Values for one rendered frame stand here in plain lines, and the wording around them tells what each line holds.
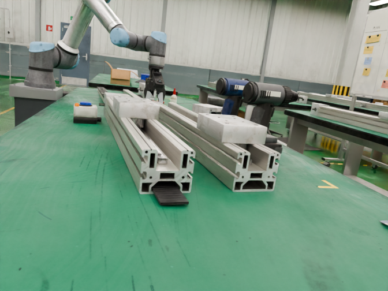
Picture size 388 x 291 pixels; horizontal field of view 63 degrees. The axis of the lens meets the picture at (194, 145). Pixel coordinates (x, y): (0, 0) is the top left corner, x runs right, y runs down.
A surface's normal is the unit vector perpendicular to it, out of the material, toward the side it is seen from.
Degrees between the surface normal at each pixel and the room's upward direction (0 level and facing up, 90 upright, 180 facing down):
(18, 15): 90
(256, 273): 0
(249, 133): 90
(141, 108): 90
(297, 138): 90
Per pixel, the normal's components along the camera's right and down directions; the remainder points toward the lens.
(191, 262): 0.12, -0.97
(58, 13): 0.22, 0.25
